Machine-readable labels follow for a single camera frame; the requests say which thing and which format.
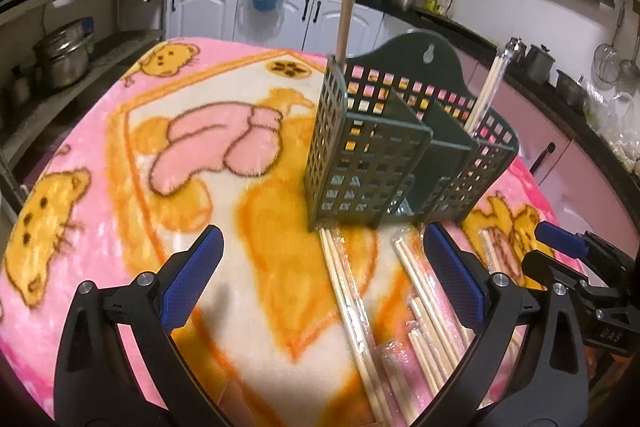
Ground small steel kettle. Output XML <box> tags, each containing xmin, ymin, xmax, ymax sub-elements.
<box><xmin>505</xmin><ymin>37</ymin><xmax>526</xmax><ymax>64</ymax></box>

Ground green plastic utensil holder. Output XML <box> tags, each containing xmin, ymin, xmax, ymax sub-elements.
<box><xmin>304</xmin><ymin>33</ymin><xmax>519</xmax><ymax>232</ymax></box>

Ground pink printed blanket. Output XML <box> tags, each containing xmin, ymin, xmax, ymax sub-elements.
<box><xmin>0</xmin><ymin>38</ymin><xmax>591</xmax><ymax>427</ymax></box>

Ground pink base cabinets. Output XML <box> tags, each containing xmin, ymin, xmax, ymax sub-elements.
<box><xmin>450</xmin><ymin>52</ymin><xmax>586</xmax><ymax>188</ymax></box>

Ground hanging wire strainer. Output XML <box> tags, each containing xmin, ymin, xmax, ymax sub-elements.
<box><xmin>592</xmin><ymin>4</ymin><xmax>628</xmax><ymax>82</ymax></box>

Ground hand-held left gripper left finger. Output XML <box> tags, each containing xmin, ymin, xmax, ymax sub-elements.
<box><xmin>55</xmin><ymin>224</ymin><xmax>236</xmax><ymax>427</ymax></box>

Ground white base cabinets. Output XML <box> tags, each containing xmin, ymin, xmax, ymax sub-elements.
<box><xmin>165</xmin><ymin>0</ymin><xmax>406</xmax><ymax>58</ymax></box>

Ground large steel kettle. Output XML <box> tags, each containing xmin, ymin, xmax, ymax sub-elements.
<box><xmin>525</xmin><ymin>44</ymin><xmax>556</xmax><ymax>82</ymax></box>

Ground stacked steel pots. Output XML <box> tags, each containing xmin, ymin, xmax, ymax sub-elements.
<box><xmin>32</xmin><ymin>19</ymin><xmax>96</xmax><ymax>90</ymax></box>

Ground wooden shelf unit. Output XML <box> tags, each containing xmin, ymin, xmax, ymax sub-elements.
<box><xmin>0</xmin><ymin>0</ymin><xmax>168</xmax><ymax>168</ymax></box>

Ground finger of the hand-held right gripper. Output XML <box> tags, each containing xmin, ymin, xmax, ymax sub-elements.
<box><xmin>522</xmin><ymin>249</ymin><xmax>589</xmax><ymax>292</ymax></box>
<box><xmin>534</xmin><ymin>222</ymin><xmax>637</xmax><ymax>282</ymax></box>

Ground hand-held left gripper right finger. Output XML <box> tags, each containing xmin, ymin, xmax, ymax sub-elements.
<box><xmin>405</xmin><ymin>222</ymin><xmax>591</xmax><ymax>427</ymax></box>

